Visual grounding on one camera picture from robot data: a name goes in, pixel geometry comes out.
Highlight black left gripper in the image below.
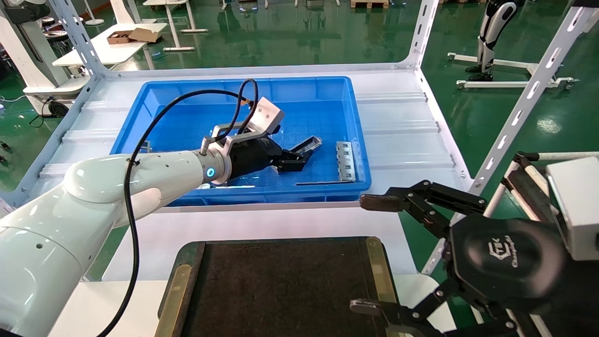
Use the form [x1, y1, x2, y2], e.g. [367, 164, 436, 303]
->
[228, 136, 488, 239]

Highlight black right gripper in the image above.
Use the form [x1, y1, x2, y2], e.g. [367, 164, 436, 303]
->
[350, 217, 599, 337]

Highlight metal channel part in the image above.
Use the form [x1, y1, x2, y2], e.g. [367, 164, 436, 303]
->
[289, 136, 323, 159]

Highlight flat slotted metal part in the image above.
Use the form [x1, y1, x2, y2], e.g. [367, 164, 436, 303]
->
[336, 141, 357, 183]

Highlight black container tray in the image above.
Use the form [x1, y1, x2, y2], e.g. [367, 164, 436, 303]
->
[154, 236, 398, 337]

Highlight blue plastic bin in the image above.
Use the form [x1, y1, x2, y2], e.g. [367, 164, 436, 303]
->
[110, 76, 373, 207]

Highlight white table leg stand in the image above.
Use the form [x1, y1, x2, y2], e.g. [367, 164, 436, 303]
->
[143, 0, 209, 52]

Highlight white wheeled stand base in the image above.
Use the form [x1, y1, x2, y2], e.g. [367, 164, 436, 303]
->
[447, 51, 579, 91]

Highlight white slotted-angle shelf rack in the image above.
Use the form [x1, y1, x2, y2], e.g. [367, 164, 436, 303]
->
[0, 0, 599, 277]

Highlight humanoid robot legs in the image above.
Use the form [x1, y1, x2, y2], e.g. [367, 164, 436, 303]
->
[466, 0, 527, 82]

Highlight flat cardboard lid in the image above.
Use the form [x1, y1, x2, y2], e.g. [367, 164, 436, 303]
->
[129, 28, 162, 44]

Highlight white background table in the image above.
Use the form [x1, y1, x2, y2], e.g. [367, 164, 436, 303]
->
[51, 22, 168, 68]

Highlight open cardboard box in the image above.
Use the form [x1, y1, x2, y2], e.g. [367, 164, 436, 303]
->
[107, 30, 136, 45]

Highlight black round stool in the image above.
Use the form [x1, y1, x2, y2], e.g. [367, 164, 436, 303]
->
[45, 17, 71, 44]

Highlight white machine column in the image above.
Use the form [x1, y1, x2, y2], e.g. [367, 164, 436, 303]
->
[0, 0, 89, 117]

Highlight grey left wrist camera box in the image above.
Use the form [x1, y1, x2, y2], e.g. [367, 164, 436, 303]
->
[209, 97, 286, 157]

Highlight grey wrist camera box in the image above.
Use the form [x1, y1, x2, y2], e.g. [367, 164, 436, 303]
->
[545, 157, 599, 261]
[209, 97, 286, 157]

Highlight white tube cart frame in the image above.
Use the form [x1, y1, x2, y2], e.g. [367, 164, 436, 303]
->
[482, 151, 599, 234]

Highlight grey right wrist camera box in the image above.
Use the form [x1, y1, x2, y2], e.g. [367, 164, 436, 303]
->
[545, 157, 599, 261]

